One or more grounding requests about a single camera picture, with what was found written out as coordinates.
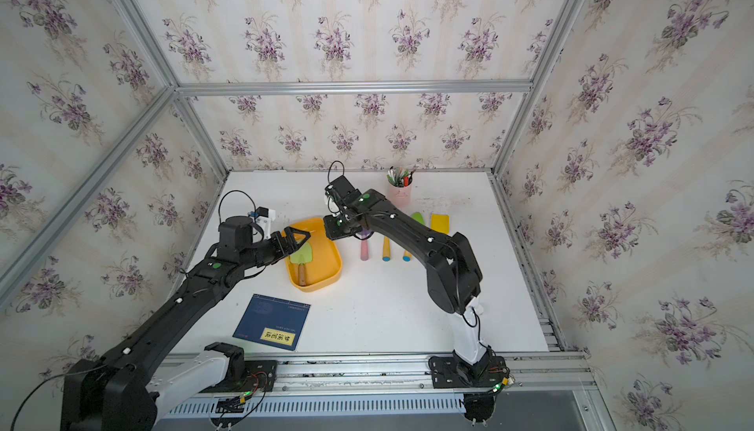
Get blue notebook yellow label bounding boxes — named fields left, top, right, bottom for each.
left=233, top=294, right=310, bottom=352

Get green shovel yellow handle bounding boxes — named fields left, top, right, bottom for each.
left=403, top=211, right=424, bottom=262

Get light green wooden-handled trowel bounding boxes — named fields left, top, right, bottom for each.
left=290, top=242, right=313, bottom=287

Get yellow plastic storage box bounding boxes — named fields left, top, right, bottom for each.
left=286, top=217, right=343, bottom=293

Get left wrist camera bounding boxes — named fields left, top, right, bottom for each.
left=217, top=207, right=277, bottom=259

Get purple shovel pink handle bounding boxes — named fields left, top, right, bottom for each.
left=359, top=229, right=372, bottom=261

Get pens in cup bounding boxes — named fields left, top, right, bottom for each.
left=387, top=166, right=414, bottom=188

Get white slotted cable duct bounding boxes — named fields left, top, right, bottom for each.
left=165, top=393, right=465, bottom=419

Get yellow square shovel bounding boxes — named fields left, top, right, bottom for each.
left=430, top=213, right=450, bottom=235
left=382, top=237, right=391, bottom=261

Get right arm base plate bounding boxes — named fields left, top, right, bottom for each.
left=428, top=352, right=512, bottom=391

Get pink pen cup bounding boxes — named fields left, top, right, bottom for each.
left=386, top=185, right=412, bottom=208

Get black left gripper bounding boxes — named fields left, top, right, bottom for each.
left=238, top=225, right=312, bottom=271

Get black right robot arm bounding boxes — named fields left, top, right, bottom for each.
left=323, top=175, right=512, bottom=393

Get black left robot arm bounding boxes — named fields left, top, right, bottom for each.
left=60, top=216, right=310, bottom=430

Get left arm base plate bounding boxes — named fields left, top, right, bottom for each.
left=202, top=360, right=278, bottom=393

